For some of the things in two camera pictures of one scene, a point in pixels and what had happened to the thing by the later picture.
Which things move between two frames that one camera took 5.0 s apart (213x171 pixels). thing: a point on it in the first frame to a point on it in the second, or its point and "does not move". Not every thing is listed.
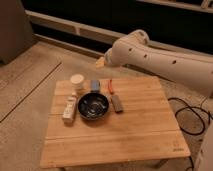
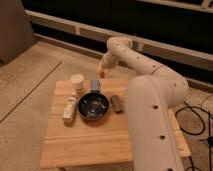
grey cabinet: [16, 33] does not move
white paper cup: [77, 81] does not move
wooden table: [146, 129] does not move
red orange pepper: [110, 86] to [102, 74]
